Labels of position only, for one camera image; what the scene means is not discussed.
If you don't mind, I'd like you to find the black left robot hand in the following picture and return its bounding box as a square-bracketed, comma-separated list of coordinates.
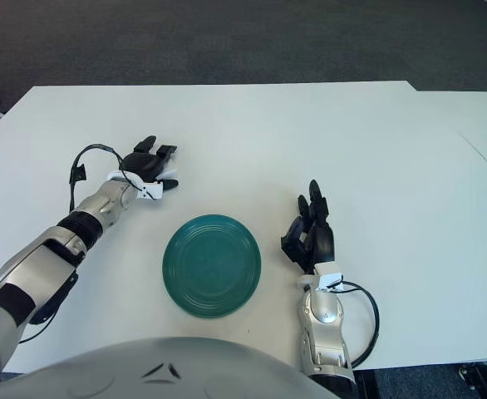
[121, 135, 180, 193]

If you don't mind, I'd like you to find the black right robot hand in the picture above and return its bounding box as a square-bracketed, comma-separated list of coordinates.
[279, 180, 337, 275]

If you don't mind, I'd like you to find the green ribbed plate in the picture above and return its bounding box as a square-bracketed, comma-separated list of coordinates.
[162, 214, 263, 320]

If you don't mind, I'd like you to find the grey robot torso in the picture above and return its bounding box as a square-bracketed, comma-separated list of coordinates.
[0, 336, 336, 399]

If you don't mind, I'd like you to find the black table foot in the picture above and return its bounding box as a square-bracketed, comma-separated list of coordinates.
[458, 362, 487, 399]

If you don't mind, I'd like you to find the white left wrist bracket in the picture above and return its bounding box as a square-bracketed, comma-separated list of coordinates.
[106, 170, 164, 201]

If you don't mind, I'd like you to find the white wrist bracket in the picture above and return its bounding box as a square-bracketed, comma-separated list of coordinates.
[106, 170, 164, 201]
[316, 272, 345, 292]

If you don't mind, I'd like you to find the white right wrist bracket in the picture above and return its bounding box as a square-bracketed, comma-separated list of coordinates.
[316, 272, 345, 292]

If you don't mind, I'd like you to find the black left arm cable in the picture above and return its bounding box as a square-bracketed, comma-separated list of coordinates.
[67, 143, 128, 209]

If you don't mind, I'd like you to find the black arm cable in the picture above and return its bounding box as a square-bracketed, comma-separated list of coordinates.
[334, 281, 381, 369]
[67, 143, 128, 209]

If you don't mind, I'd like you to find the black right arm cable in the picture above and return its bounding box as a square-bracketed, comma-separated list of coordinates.
[334, 281, 381, 369]

